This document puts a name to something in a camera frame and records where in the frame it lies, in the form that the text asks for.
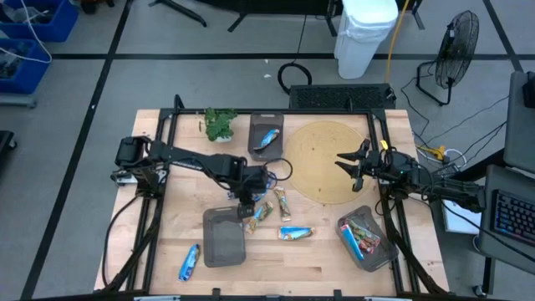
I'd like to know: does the light blue granola bar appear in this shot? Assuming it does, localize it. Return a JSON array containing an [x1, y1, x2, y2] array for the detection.
[[278, 226, 314, 242], [339, 223, 365, 262], [252, 128, 281, 152]]

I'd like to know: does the yellow cable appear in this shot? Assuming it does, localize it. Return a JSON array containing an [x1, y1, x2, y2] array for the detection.
[[385, 0, 410, 84]]

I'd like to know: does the coiled black floor cable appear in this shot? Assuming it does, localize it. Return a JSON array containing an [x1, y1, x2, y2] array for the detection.
[[277, 14, 313, 95]]

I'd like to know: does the small green potted plant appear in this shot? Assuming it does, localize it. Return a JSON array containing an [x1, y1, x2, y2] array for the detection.
[[203, 107, 238, 145]]

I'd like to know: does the round wooden board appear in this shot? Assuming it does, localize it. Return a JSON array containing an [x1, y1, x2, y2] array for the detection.
[[283, 120, 377, 205]]

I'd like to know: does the black perforated computer case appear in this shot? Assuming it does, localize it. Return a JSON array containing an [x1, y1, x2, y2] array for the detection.
[[288, 83, 397, 112]]

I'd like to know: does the green chewy granola bar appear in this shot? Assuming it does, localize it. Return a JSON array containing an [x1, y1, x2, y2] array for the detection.
[[273, 185, 293, 223], [354, 227, 382, 255], [347, 218, 373, 246]]

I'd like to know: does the grey translucent plastic bin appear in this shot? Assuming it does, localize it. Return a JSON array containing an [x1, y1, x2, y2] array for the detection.
[[335, 204, 398, 273], [247, 111, 285, 163], [202, 205, 247, 268]]

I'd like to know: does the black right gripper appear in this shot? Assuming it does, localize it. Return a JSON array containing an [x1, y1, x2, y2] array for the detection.
[[334, 138, 394, 193]]

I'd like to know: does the black metal table frame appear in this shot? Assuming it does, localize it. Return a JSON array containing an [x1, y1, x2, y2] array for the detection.
[[99, 94, 451, 301]]

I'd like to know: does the white trash can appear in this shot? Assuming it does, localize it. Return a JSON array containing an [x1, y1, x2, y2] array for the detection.
[[334, 0, 400, 80]]

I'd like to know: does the pile of snack bars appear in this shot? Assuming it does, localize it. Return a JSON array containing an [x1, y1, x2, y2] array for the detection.
[[245, 201, 276, 235]]

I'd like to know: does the black backlit keyboard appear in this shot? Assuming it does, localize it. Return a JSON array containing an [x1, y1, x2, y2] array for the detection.
[[494, 190, 535, 247]]

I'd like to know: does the white labelled box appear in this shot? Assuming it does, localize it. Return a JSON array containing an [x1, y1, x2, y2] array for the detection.
[[441, 200, 482, 235]]

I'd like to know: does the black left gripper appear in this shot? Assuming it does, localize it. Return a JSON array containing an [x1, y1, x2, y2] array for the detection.
[[233, 165, 271, 219]]

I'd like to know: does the black floor fan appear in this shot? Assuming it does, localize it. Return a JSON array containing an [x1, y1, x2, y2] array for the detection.
[[415, 10, 481, 107]]

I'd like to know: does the blue storage bin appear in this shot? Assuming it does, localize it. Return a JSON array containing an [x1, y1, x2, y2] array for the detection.
[[0, 0, 79, 43], [0, 38, 54, 95]]

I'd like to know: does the grey desk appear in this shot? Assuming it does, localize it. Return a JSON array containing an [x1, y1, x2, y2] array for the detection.
[[476, 70, 535, 277]]

